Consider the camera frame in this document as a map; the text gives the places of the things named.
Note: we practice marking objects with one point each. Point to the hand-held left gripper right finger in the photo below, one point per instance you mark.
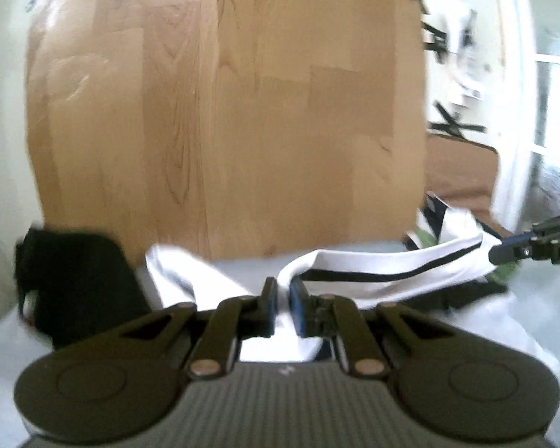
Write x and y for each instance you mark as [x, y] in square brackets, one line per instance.
[296, 310]

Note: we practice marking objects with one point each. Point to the white window frame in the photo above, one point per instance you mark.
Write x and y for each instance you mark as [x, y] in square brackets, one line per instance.
[513, 102]

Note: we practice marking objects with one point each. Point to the striped bed sheet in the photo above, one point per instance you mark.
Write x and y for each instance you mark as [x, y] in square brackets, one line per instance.
[532, 317]

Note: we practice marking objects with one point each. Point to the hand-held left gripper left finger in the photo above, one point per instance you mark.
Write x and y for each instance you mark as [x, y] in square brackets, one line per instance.
[271, 305]

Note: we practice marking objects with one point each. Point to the black folded garment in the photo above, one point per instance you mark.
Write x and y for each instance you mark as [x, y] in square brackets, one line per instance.
[74, 280]

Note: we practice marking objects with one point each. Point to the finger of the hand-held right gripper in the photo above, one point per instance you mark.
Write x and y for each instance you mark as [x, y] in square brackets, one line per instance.
[555, 231]
[532, 254]

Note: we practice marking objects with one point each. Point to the wooden headboard panel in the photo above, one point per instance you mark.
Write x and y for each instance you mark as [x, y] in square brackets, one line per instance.
[238, 102]

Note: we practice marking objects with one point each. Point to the white paper sheet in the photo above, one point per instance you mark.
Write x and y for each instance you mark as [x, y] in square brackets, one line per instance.
[466, 56]

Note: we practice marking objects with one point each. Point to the white garment with black trim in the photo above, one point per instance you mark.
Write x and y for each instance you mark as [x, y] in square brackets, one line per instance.
[378, 263]

